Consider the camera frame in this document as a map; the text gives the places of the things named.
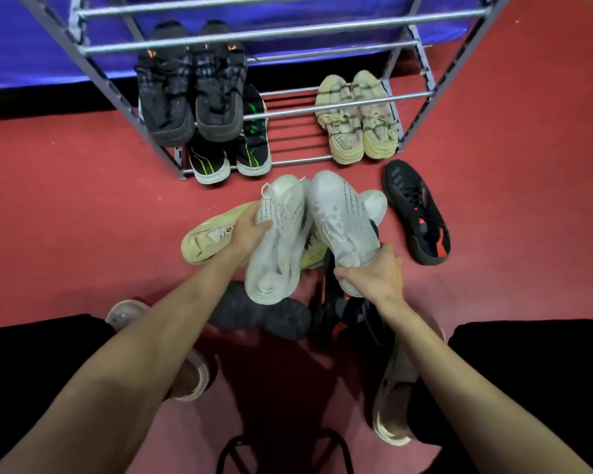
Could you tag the person's right hand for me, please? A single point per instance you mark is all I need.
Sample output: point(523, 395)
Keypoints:
point(375, 278)

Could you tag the person's left hand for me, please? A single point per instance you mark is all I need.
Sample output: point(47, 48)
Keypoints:
point(249, 231)

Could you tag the white knit sneaker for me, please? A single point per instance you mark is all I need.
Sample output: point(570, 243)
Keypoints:
point(343, 227)
point(276, 241)

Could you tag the black sneaker white pattern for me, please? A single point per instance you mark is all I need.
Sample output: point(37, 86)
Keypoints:
point(365, 318)

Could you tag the pale yellow sneaker white sole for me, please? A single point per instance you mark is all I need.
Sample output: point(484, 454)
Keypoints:
point(314, 254)
point(207, 236)

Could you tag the black sneaker red patch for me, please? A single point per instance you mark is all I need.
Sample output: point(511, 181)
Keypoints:
point(415, 212)
point(328, 306)

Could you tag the plain white sneaker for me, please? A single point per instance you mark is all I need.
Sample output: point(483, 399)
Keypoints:
point(375, 204)

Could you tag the black sneaker green stripes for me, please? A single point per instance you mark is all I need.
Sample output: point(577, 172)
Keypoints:
point(208, 165)
point(254, 152)

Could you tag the dark grey sneaker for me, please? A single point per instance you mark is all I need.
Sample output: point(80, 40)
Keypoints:
point(262, 313)

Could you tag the black sneaker orange marks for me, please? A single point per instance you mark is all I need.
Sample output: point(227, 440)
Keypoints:
point(168, 108)
point(220, 108)

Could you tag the beige sneaker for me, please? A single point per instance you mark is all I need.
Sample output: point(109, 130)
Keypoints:
point(343, 138)
point(380, 133)

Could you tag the grey metal shoe rack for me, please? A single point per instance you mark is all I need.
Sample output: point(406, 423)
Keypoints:
point(276, 31)

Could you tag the person's left forearm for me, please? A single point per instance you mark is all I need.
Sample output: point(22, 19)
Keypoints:
point(128, 370)

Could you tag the person's right forearm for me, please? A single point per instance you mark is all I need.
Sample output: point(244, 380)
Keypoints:
point(474, 399)

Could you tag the person's right cream clog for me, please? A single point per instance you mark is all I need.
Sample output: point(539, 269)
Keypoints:
point(393, 365)

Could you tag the person's cream clog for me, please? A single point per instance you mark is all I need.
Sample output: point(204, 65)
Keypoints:
point(393, 365)
point(123, 314)

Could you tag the person's left cream clog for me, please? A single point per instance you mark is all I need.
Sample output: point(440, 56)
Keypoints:
point(123, 314)

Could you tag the person's black trousers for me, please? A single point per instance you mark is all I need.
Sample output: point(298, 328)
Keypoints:
point(524, 370)

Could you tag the black folding stool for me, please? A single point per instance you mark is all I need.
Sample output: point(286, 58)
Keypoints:
point(348, 451)

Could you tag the blue tarp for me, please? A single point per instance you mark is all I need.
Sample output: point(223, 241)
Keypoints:
point(20, 54)

